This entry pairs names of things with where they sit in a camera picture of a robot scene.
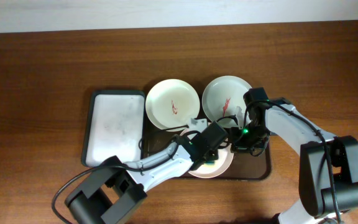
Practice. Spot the large brown plastic tray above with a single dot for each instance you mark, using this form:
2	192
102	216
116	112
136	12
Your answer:
243	166

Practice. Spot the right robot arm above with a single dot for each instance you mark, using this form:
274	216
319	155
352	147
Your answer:
328	173

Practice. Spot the small soapy water tray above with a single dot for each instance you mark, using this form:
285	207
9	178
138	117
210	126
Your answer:
114	126

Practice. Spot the cream plate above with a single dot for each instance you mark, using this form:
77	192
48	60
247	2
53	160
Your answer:
171	104

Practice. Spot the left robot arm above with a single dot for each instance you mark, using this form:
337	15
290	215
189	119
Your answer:
114	190

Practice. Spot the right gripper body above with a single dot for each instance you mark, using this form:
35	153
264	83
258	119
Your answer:
239	144

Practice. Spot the white pinkish plate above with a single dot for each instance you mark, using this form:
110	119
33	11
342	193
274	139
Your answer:
225	157

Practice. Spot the pale green plate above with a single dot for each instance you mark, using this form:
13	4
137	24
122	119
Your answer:
224	97

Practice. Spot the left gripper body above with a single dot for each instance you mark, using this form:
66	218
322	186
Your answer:
209	155

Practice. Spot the green and yellow sponge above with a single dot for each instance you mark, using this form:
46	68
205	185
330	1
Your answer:
211	163

